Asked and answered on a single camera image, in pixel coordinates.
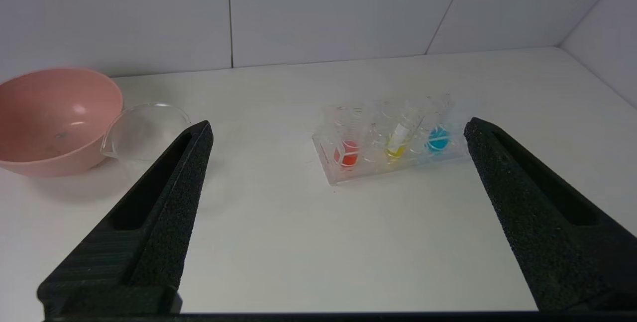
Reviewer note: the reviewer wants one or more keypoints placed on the clear glass beaker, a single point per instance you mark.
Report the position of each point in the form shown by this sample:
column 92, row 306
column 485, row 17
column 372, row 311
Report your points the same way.
column 142, row 133

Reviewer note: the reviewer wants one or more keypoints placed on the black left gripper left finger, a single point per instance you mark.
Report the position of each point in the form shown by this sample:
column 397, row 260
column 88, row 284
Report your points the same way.
column 164, row 222

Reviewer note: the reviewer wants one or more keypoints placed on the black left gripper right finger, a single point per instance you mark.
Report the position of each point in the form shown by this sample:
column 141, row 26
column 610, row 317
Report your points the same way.
column 537, row 222

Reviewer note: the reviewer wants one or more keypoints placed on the pink plastic bowl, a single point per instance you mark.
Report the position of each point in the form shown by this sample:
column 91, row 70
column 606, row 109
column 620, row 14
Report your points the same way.
column 50, row 123

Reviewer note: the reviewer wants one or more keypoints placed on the test tube with blue pigment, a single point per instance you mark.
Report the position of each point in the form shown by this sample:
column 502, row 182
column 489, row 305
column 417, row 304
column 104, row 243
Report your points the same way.
column 438, row 140

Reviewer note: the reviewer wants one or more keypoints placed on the test tube with yellow pigment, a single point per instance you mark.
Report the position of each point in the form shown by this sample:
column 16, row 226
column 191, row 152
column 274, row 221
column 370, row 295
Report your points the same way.
column 396, row 145

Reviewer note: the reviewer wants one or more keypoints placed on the clear plastic test tube rack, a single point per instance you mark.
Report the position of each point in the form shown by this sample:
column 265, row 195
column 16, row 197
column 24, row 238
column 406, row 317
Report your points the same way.
column 368, row 170

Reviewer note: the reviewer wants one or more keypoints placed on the test tube with red pigment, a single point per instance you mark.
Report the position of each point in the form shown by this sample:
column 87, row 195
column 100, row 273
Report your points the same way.
column 348, row 155

